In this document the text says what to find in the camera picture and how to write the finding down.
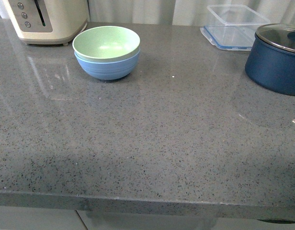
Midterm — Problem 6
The clear plastic food container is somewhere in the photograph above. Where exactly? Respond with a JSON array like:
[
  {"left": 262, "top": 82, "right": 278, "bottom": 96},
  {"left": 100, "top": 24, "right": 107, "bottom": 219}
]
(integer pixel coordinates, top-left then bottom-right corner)
[{"left": 207, "top": 4, "right": 270, "bottom": 26}]

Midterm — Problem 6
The cream toaster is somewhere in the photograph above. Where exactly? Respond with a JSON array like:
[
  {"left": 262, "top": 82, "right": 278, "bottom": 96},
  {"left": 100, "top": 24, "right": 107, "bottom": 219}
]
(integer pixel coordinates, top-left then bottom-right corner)
[{"left": 2, "top": 0, "right": 88, "bottom": 45}]

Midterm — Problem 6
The green bowl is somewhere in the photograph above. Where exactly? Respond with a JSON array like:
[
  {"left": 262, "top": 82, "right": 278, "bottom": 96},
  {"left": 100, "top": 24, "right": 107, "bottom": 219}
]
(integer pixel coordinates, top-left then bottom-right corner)
[{"left": 72, "top": 26, "right": 140, "bottom": 62}]

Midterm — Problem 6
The blue bowl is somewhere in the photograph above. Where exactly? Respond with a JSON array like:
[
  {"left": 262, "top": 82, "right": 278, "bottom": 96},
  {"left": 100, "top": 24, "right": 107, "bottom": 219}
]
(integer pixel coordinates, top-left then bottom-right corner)
[{"left": 74, "top": 50, "right": 140, "bottom": 81}]

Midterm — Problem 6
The clear container lid blue seal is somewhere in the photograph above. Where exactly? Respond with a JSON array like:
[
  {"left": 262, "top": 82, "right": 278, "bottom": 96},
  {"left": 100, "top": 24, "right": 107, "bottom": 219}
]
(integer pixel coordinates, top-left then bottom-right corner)
[{"left": 200, "top": 25, "right": 256, "bottom": 51}]

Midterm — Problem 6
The glass lid blue knob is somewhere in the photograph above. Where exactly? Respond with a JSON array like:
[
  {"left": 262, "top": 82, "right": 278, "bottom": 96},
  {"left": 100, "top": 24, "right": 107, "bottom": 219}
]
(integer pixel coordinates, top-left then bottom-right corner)
[{"left": 255, "top": 23, "right": 295, "bottom": 54}]

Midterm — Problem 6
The dark blue saucepan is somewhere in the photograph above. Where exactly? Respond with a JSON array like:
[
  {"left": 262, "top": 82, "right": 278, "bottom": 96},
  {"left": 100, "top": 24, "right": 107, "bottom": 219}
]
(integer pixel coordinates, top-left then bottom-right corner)
[{"left": 245, "top": 35, "right": 295, "bottom": 96}]

